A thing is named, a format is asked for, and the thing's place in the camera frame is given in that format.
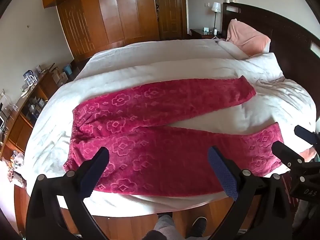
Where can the wooden door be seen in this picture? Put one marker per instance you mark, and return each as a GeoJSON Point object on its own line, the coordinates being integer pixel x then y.
{"type": "Point", "coordinates": [172, 10]}

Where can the clear plastic bag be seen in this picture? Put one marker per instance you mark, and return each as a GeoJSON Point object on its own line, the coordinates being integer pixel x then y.
{"type": "Point", "coordinates": [16, 162]}

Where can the clear water kettle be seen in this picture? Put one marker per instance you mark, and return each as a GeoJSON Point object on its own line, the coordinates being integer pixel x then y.
{"type": "Point", "coordinates": [29, 78]}

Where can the dark wooden headboard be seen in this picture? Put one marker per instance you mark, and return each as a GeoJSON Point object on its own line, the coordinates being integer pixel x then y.
{"type": "Point", "coordinates": [287, 30]}

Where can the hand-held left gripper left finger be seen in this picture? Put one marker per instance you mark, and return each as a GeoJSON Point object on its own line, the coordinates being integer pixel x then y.
{"type": "Point", "coordinates": [93, 173]}

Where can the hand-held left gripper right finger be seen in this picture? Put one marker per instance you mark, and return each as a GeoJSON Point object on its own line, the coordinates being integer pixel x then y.
{"type": "Point", "coordinates": [222, 172]}

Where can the person's right forearm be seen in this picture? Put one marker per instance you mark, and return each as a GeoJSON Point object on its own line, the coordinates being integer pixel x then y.
{"type": "Point", "coordinates": [303, 215]}

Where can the wooden sideboard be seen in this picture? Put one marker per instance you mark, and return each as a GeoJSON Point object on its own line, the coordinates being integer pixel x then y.
{"type": "Point", "coordinates": [17, 130]}

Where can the dark wooden nightstand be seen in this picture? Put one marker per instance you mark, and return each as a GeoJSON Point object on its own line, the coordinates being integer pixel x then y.
{"type": "Point", "coordinates": [197, 32]}

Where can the person's grey trouser leg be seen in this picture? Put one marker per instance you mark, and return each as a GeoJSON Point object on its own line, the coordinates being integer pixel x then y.
{"type": "Point", "coordinates": [167, 227]}

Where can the red fleece pants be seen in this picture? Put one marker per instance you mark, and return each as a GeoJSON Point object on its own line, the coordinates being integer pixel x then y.
{"type": "Point", "coordinates": [150, 150]}

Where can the white pillow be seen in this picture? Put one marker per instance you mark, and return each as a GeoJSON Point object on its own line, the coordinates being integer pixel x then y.
{"type": "Point", "coordinates": [265, 65]}

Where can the blue bin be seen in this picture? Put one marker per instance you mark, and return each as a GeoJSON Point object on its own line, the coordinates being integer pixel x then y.
{"type": "Point", "coordinates": [67, 70]}

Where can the white bedside lamp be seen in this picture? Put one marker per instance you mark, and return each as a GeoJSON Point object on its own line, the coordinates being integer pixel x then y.
{"type": "Point", "coordinates": [216, 7]}

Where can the person's black shoe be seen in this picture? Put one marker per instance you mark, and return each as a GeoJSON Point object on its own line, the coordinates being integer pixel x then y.
{"type": "Point", "coordinates": [199, 226]}

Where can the reddish wooden bedside cabinet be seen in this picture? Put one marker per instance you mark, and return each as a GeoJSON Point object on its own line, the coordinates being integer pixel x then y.
{"type": "Point", "coordinates": [290, 190]}

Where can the cardboard box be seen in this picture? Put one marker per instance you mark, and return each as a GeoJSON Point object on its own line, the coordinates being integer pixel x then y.
{"type": "Point", "coordinates": [60, 75]}

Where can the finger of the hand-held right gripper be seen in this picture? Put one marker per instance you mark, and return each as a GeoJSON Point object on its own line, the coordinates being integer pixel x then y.
{"type": "Point", "coordinates": [282, 152]}
{"type": "Point", "coordinates": [305, 135]}

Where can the pink pillow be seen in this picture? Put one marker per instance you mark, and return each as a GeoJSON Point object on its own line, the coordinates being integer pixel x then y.
{"type": "Point", "coordinates": [247, 37]}

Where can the wooden wardrobe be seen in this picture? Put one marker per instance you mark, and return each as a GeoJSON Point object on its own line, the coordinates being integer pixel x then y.
{"type": "Point", "coordinates": [105, 12]}

